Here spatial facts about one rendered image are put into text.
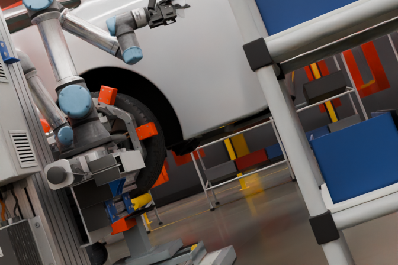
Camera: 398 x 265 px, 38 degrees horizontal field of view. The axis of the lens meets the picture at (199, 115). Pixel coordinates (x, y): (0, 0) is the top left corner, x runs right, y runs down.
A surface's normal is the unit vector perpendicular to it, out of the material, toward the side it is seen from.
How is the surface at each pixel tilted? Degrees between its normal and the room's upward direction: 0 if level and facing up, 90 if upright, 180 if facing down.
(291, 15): 90
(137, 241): 90
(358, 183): 90
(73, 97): 98
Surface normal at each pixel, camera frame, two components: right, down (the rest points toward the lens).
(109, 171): -0.14, -0.02
